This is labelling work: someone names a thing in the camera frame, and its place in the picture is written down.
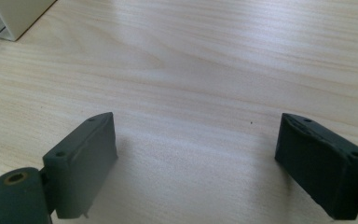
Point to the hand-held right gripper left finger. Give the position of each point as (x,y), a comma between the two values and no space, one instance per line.
(80,161)

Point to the white box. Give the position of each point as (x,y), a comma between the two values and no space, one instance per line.
(15,15)

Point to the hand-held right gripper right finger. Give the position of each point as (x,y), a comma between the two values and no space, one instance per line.
(320,161)

